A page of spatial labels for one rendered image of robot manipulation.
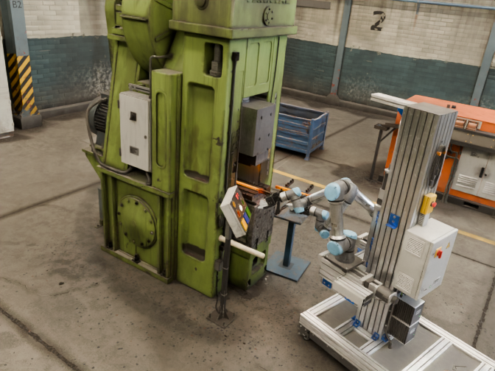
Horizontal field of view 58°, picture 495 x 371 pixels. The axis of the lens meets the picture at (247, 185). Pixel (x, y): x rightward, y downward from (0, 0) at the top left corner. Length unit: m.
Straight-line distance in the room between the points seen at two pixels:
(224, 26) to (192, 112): 0.78
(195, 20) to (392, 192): 1.88
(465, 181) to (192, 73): 4.64
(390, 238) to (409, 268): 0.24
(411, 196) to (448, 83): 7.93
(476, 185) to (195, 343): 4.71
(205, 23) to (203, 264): 2.06
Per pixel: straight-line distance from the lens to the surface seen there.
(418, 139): 3.11
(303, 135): 7.70
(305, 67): 12.19
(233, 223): 3.34
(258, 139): 3.71
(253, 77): 3.73
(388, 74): 11.33
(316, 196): 3.46
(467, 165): 7.03
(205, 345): 3.83
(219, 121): 3.51
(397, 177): 3.24
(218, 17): 3.38
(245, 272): 4.27
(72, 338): 3.99
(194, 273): 4.26
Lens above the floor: 2.67
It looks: 24 degrees down
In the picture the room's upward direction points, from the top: 5 degrees clockwise
